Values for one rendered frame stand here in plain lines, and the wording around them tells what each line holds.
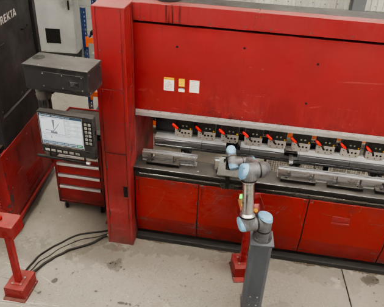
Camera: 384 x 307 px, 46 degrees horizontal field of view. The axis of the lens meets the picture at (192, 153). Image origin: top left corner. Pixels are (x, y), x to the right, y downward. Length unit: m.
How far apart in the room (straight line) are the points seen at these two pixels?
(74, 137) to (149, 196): 1.08
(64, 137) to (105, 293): 1.45
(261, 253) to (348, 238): 1.08
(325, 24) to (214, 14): 0.80
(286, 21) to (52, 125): 1.88
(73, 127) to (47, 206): 1.85
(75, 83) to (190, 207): 1.64
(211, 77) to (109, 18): 0.90
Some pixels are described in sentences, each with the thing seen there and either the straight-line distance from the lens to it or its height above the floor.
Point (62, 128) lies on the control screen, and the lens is 3.52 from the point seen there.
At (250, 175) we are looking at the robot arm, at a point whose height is 1.36.
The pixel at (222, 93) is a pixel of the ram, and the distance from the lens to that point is 3.70.
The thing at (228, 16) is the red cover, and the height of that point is 2.25.
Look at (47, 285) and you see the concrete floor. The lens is 4.33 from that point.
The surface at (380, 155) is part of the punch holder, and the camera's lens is 4.01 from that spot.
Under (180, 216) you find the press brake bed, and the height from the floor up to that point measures 0.37.
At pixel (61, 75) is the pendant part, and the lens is 3.33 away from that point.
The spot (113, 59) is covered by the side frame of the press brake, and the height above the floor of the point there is 1.91.
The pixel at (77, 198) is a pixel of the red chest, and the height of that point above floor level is 0.19.
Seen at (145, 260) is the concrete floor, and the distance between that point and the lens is 4.42.
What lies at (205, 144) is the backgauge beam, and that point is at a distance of 4.25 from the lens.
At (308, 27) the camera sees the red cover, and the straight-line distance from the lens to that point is 3.48.
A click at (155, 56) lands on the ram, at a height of 1.88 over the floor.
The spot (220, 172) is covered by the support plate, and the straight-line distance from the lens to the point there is 3.83.
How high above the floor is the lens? 3.17
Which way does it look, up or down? 32 degrees down
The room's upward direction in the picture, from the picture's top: 3 degrees clockwise
